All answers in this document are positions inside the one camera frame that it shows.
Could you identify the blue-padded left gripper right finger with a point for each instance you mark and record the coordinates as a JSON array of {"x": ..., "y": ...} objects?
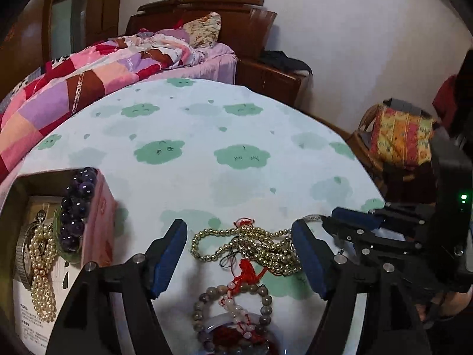
[{"x": 315, "y": 257}]

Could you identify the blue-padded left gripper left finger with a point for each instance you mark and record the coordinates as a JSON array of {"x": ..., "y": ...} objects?
[{"x": 163, "y": 256}]

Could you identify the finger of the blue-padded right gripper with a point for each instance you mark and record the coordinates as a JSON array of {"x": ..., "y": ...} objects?
[{"x": 359, "y": 219}]

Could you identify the pale jade bangle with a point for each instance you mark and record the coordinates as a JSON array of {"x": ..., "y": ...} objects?
[{"x": 222, "y": 335}]

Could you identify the red knot cord pendant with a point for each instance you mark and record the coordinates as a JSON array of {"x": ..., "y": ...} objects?
[{"x": 243, "y": 255}]

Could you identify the pink tin jewelry box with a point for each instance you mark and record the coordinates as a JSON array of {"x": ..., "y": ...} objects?
[{"x": 84, "y": 192}]

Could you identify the person's right hand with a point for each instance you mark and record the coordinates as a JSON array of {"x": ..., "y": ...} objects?
[{"x": 444, "y": 305}]

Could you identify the green jade bangle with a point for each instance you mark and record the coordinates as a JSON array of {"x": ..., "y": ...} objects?
[{"x": 69, "y": 235}]

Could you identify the colourful patterned cushion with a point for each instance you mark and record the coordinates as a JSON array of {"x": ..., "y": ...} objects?
[{"x": 395, "y": 137}]

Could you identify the green cloud print tablecloth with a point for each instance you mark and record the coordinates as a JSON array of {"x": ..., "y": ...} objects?
[{"x": 207, "y": 153}]

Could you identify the silver metal wristwatch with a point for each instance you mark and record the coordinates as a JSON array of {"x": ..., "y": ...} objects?
[{"x": 23, "y": 269}]

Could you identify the wooden nightstand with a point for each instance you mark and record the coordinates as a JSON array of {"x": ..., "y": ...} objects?
[{"x": 285, "y": 87}]

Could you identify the printed paper leaflet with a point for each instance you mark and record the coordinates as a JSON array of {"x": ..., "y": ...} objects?
[{"x": 36, "y": 311}]

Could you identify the dark clothes on nightstand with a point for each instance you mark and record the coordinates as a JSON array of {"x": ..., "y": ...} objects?
[{"x": 282, "y": 62}]

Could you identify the patchwork pink quilt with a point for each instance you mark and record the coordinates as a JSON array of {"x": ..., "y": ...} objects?
[{"x": 79, "y": 81}]

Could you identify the pink bed sheet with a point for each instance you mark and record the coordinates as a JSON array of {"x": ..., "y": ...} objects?
[{"x": 218, "y": 63}]

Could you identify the floral pillow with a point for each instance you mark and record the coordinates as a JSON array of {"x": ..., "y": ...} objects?
[{"x": 203, "y": 32}]

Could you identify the dark wooden headboard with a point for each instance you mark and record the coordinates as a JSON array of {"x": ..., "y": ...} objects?
[{"x": 245, "y": 24}]

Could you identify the brown wooden wardrobe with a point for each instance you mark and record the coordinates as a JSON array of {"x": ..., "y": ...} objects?
[{"x": 47, "y": 29}]

